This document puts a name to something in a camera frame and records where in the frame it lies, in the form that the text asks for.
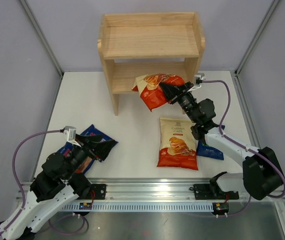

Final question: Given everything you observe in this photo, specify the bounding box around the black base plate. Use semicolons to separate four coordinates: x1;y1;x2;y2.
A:
82;183;107;200
189;183;240;200

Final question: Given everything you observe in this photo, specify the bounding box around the aluminium frame post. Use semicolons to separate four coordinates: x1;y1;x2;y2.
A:
234;0;283;76
18;0;64;80

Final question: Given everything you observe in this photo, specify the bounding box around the wooden two-tier shelf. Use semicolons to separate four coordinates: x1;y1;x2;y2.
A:
97;12;206;115

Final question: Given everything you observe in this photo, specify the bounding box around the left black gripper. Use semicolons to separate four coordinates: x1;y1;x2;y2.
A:
62;133;116;180

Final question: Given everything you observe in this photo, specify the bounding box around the right aluminium frame post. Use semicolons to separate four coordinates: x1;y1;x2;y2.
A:
234;0;283;76

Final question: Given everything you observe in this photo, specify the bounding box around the cassava chips bag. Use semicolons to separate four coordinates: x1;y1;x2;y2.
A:
157;117;199;171
131;73;185;111

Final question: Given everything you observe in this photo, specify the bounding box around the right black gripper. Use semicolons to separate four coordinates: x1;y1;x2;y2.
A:
160;82;200;124

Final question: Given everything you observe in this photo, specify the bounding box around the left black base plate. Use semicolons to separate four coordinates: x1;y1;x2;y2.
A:
82;183;107;200

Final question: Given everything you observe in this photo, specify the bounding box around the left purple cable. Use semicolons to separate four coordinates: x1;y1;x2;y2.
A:
0;128;90;240

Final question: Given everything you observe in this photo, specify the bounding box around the blue burts chilli bag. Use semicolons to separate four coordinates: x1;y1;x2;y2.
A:
62;147;96;174
81;124;118;162

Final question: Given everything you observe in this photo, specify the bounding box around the white slotted cable duct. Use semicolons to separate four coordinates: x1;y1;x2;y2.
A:
61;201;214;213

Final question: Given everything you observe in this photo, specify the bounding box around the left aluminium frame post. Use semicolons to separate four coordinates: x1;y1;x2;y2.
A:
18;0;64;80

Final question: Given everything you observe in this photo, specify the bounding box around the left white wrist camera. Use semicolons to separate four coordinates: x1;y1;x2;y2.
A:
60;126;81;147

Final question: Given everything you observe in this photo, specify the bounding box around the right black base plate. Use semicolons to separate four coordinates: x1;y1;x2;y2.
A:
189;183;240;200

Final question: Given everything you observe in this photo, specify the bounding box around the aluminium mounting rail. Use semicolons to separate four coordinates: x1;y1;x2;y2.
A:
14;177;285;202

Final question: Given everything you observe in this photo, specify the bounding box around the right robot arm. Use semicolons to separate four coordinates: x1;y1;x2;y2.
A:
159;82;285;200

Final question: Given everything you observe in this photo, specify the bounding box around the blue Burts sea salt bag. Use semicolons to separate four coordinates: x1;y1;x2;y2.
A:
196;140;224;161

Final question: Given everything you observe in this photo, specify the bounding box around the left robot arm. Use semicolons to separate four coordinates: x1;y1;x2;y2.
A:
0;130;117;240

